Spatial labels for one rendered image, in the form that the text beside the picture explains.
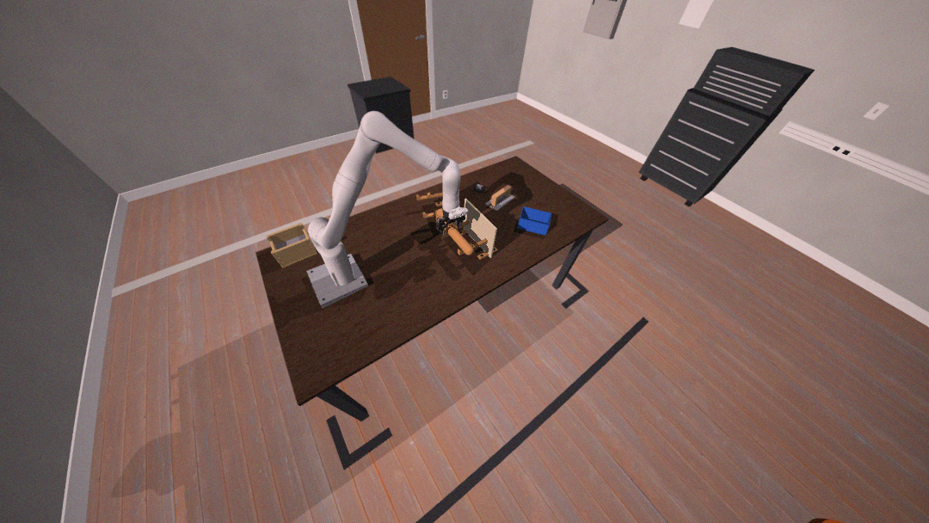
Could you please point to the tan wooden crate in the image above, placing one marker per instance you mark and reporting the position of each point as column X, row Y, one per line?
column 295, row 252

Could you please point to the blue open-top box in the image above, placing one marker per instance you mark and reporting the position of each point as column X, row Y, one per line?
column 528, row 217

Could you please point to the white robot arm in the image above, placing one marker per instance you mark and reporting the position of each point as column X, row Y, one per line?
column 352, row 177

